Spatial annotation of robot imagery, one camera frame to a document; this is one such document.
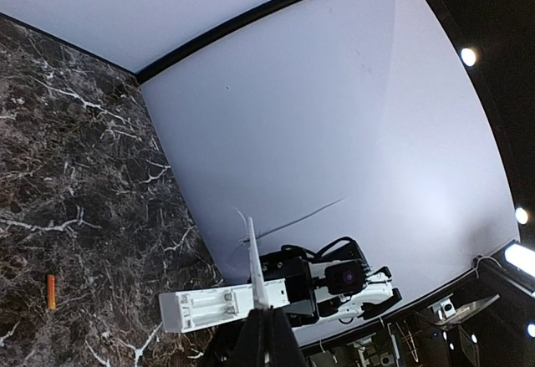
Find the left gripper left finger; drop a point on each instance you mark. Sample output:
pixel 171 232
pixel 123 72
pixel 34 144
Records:
pixel 239 343

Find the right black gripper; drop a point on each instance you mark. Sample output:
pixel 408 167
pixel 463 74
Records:
pixel 293 264

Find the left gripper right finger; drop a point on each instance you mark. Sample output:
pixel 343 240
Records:
pixel 282 347

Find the white remote battery cover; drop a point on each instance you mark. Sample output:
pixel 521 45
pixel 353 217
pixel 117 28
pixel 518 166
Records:
pixel 259 293

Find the white remote control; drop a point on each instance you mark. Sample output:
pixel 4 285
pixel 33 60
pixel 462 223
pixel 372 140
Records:
pixel 188 311

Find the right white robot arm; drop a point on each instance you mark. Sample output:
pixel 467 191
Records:
pixel 376 297

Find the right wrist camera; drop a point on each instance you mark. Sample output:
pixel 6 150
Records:
pixel 344 278

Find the right black frame post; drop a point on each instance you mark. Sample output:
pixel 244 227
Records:
pixel 211 36

